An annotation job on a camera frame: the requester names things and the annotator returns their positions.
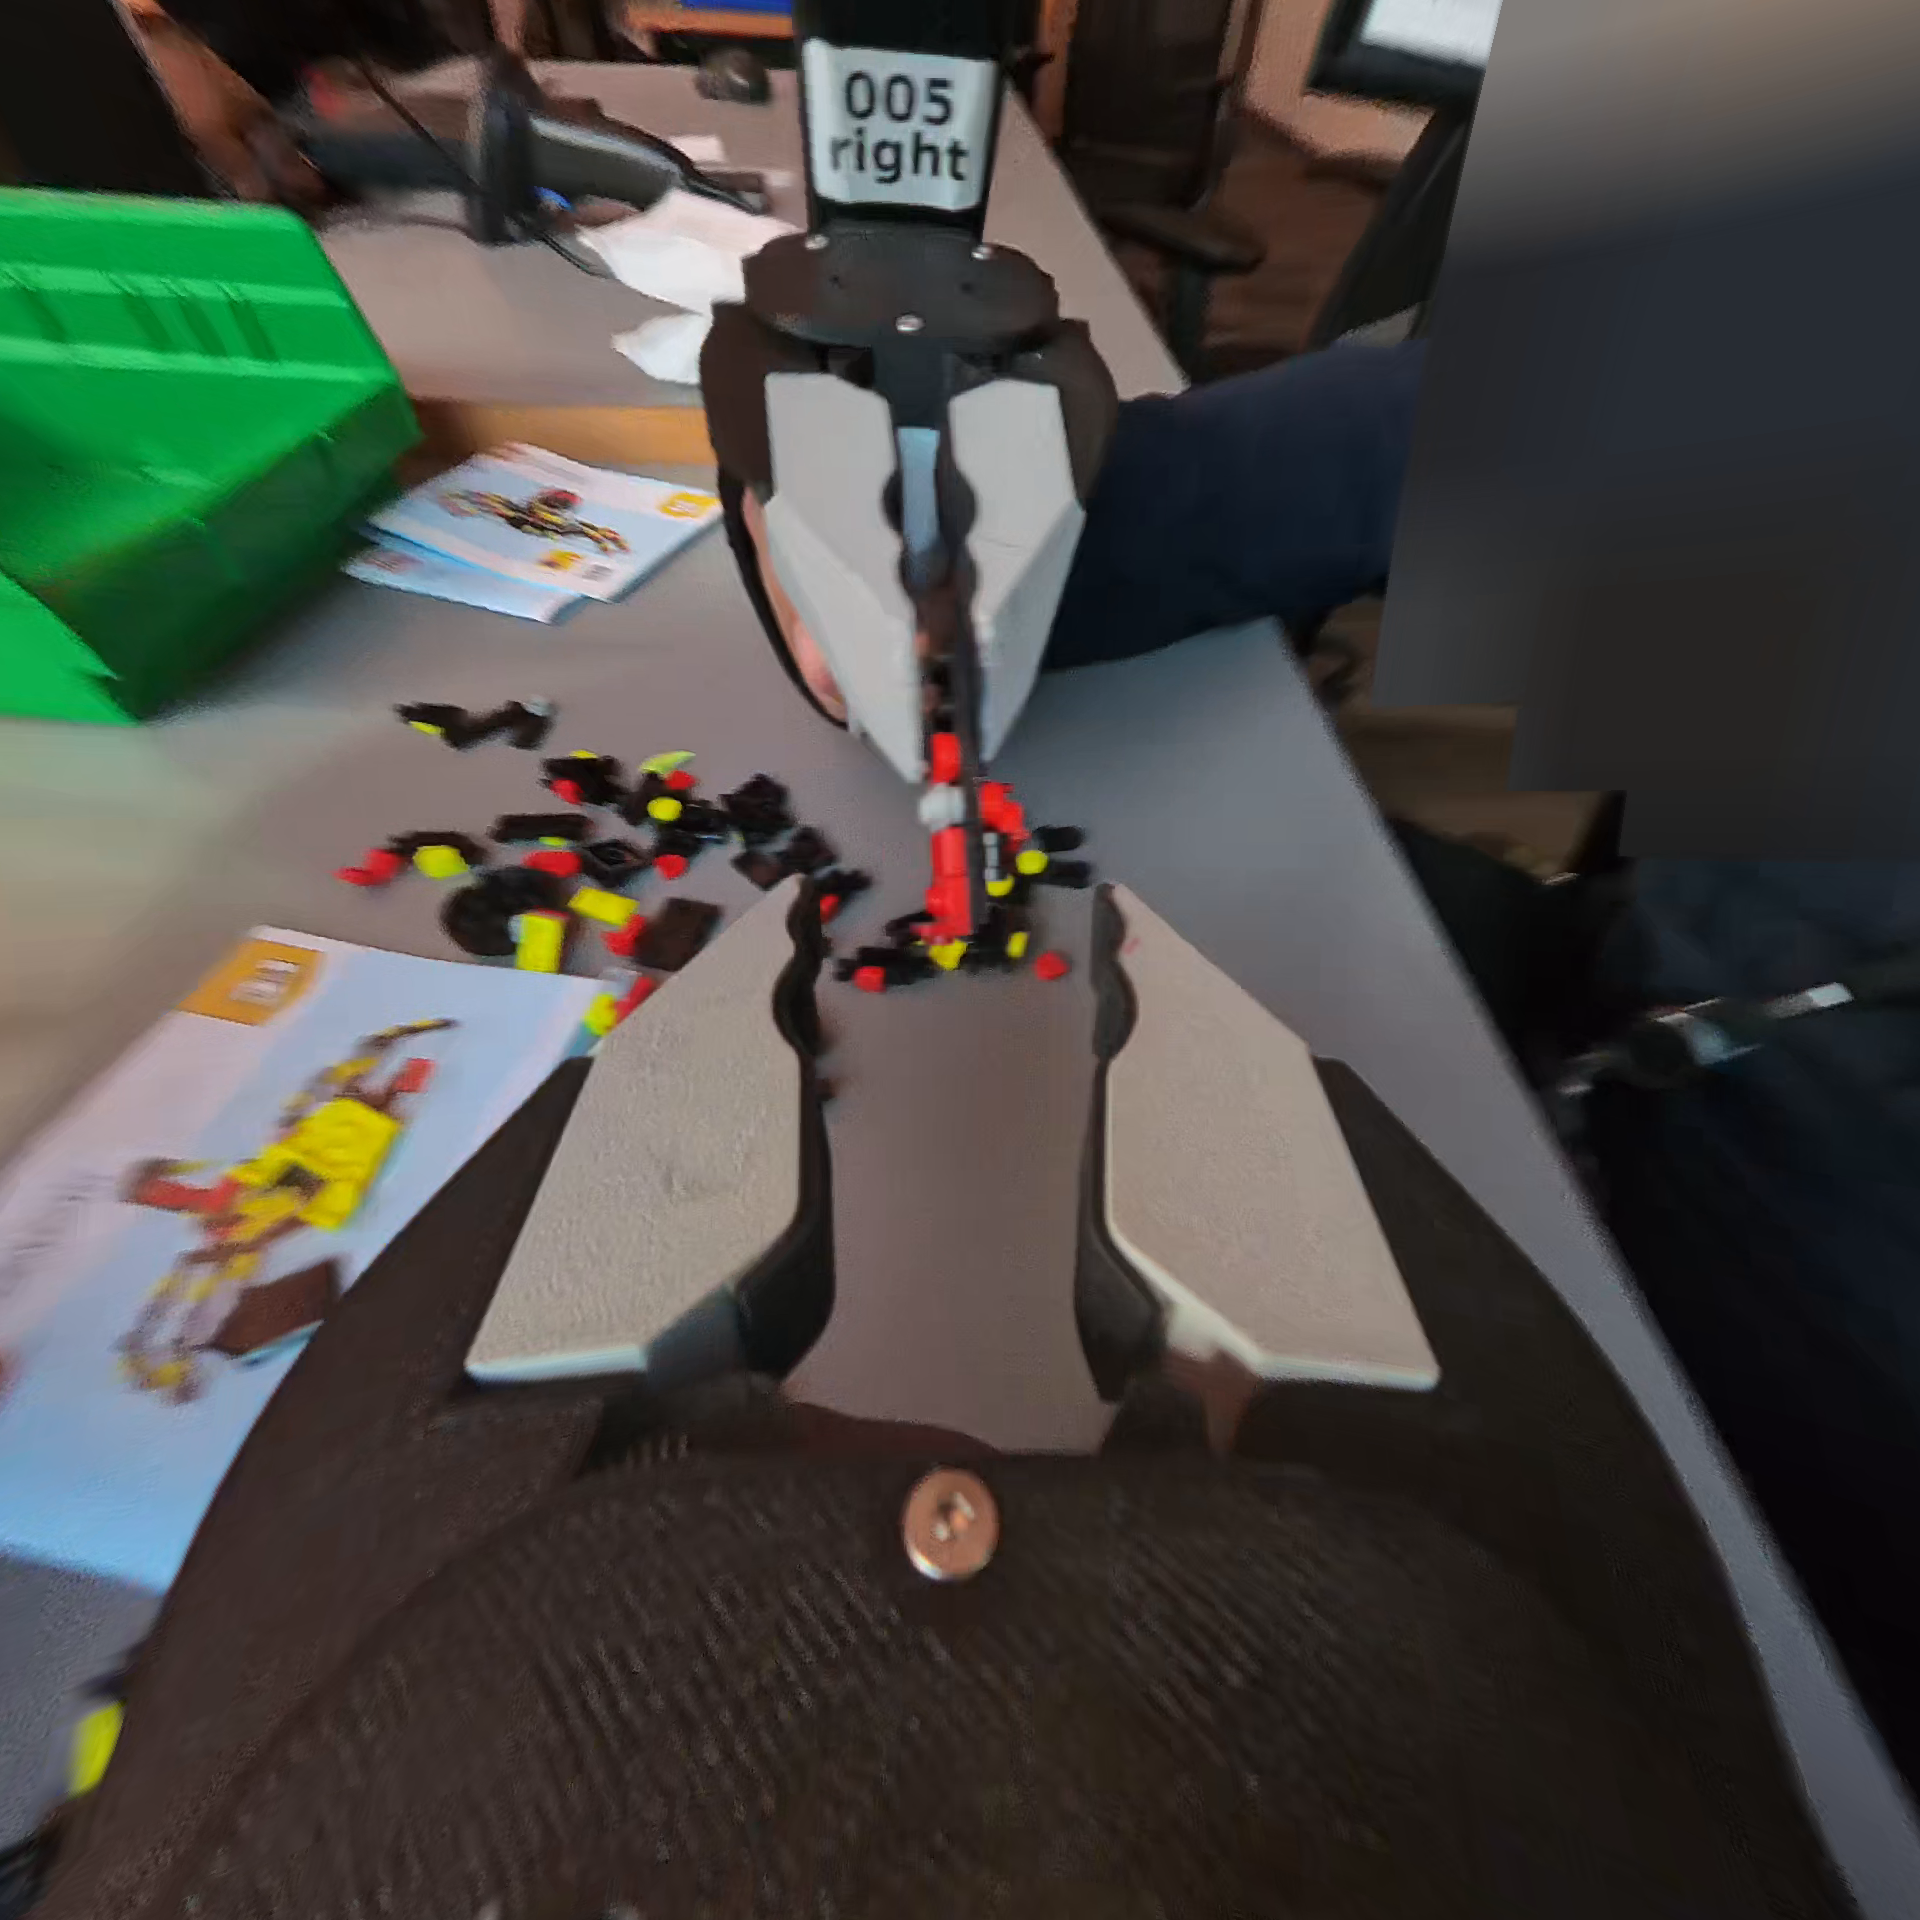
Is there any green plastic bin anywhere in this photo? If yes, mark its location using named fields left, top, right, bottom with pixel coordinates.
left=0, top=187, right=428, bottom=728

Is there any pile of lego pieces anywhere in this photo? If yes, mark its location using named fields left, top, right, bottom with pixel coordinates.
left=337, top=692, right=1097, bottom=999

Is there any person's right forearm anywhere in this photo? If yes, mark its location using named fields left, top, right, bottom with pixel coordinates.
left=1037, top=331, right=1436, bottom=678

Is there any black red lego leg piece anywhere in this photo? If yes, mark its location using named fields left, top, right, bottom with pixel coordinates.
left=916, top=720, right=1037, bottom=961

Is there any closed instruction booklet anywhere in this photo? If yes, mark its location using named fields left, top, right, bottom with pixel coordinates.
left=341, top=446, right=731, bottom=624

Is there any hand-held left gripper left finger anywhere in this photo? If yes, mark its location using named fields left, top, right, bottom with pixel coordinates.
left=467, top=886, right=842, bottom=1388

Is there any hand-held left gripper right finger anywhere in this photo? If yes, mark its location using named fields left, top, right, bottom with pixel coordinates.
left=1076, top=880, right=1449, bottom=1448

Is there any crumpled white paper bag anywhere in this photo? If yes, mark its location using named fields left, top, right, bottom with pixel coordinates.
left=610, top=195, right=807, bottom=384

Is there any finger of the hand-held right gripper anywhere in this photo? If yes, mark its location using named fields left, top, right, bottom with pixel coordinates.
left=761, top=367, right=939, bottom=789
left=939, top=374, right=1088, bottom=789

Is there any black barcode scanner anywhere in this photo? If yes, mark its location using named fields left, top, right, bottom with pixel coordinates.
left=286, top=60, right=699, bottom=247

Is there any open spider instruction booklet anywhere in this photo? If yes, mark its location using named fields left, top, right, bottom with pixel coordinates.
left=0, top=925, right=617, bottom=1598

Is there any person's right hand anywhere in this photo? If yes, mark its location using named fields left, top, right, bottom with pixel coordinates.
left=731, top=479, right=857, bottom=735

